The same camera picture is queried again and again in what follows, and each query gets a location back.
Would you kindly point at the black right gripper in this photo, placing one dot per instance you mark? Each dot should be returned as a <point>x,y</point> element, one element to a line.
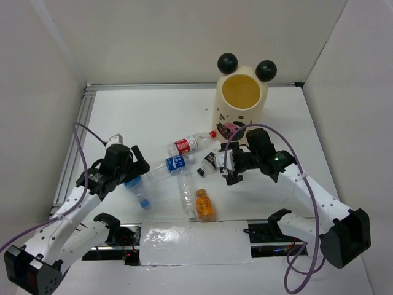
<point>233,177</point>

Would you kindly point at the orange juice bottle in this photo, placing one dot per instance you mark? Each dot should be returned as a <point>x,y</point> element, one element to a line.
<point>204,206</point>

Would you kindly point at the blue label crushed bottle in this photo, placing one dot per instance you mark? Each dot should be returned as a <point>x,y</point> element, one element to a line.
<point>136,186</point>

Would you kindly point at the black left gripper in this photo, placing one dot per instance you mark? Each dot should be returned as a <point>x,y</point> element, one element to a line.
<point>142,166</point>

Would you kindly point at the cream bin with black ears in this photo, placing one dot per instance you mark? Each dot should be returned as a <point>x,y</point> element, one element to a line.
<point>241,93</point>

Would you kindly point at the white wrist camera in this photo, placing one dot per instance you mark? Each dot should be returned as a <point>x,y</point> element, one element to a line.
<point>224,160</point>
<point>116,139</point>

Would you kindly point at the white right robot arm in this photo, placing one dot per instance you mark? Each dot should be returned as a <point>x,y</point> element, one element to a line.
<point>338,233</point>

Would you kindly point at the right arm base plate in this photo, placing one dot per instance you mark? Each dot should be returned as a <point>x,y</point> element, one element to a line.
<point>264,243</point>

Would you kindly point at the white taped cover sheet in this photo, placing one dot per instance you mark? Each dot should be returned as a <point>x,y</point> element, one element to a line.
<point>194,243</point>

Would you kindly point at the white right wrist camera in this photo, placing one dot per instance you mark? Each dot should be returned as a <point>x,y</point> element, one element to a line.
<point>224,160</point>

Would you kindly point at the blue label clear bottle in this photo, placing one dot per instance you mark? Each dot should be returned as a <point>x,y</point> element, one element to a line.
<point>170,167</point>

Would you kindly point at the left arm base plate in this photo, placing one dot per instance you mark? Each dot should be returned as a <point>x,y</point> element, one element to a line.
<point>126,249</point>

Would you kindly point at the clear unlabelled plastic bottle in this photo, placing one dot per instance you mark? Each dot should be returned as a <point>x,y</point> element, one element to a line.
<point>187,193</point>

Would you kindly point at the black label small bottle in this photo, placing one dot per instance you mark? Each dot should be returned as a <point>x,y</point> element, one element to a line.
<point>208,165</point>

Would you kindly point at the red label plastic bottle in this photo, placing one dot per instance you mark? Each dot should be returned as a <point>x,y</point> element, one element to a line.
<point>192,143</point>

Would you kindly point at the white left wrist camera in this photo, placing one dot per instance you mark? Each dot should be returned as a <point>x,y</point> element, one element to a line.
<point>116,139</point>

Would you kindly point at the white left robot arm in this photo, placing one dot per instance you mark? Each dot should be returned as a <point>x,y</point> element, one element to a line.
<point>40,265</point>

